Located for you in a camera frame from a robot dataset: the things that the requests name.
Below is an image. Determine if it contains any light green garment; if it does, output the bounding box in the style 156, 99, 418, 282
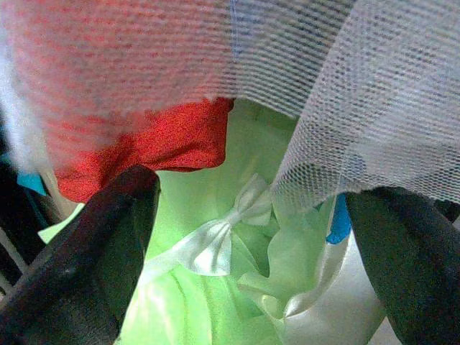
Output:
37, 98, 351, 345

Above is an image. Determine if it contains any white mesh tulle fabric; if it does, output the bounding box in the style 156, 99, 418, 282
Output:
0, 0, 460, 213

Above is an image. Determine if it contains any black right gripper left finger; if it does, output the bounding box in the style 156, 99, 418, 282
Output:
0, 165, 162, 345

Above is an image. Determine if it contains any red knit cloth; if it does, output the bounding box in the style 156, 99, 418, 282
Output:
10, 0, 236, 204

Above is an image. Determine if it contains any white satin ribbon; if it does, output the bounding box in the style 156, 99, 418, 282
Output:
239, 233, 351, 321

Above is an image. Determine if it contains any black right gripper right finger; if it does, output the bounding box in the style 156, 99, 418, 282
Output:
345, 186, 460, 345

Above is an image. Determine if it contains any blue cloth piece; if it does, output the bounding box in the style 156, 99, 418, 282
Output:
325, 193, 353, 245
16, 172, 47, 197

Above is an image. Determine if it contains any white satin bow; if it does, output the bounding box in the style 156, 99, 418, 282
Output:
145, 172, 280, 277

